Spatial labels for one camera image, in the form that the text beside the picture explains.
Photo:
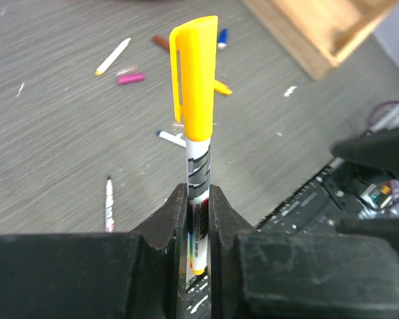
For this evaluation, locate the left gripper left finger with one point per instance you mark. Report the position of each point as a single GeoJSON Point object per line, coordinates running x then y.
{"type": "Point", "coordinates": [135, 274]}

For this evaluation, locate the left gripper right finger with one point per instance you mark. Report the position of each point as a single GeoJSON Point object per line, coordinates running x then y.
{"type": "Point", "coordinates": [351, 274]}

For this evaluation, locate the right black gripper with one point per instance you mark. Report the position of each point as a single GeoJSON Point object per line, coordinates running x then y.
{"type": "Point", "coordinates": [379, 150]}

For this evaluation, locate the brown marker pen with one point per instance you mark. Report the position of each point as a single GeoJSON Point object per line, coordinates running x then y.
{"type": "Point", "coordinates": [109, 202]}

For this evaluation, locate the yellow pen cap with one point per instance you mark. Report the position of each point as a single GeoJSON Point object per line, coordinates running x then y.
{"type": "Point", "coordinates": [193, 47]}

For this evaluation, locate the brown pen cap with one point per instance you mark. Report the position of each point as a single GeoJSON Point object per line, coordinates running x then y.
{"type": "Point", "coordinates": [161, 42]}

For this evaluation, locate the yellow marker pen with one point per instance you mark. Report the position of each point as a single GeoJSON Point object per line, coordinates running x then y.
{"type": "Point", "coordinates": [198, 171]}

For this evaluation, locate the blue marker pen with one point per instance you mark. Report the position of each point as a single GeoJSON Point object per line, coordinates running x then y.
{"type": "Point", "coordinates": [177, 140]}

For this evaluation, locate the magenta pen cap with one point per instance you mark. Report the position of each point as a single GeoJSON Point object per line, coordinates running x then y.
{"type": "Point", "coordinates": [130, 78]}

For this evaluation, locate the blue pen cap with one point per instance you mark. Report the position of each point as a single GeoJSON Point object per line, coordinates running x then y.
{"type": "Point", "coordinates": [222, 39]}

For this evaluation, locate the white yellow-tipped pen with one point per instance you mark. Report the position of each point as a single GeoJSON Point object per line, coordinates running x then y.
{"type": "Point", "coordinates": [110, 59]}

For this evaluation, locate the wooden clothes rack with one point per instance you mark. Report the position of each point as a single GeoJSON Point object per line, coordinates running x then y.
{"type": "Point", "coordinates": [320, 35]}

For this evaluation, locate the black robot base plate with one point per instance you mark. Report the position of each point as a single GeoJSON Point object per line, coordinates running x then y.
{"type": "Point", "coordinates": [340, 190]}

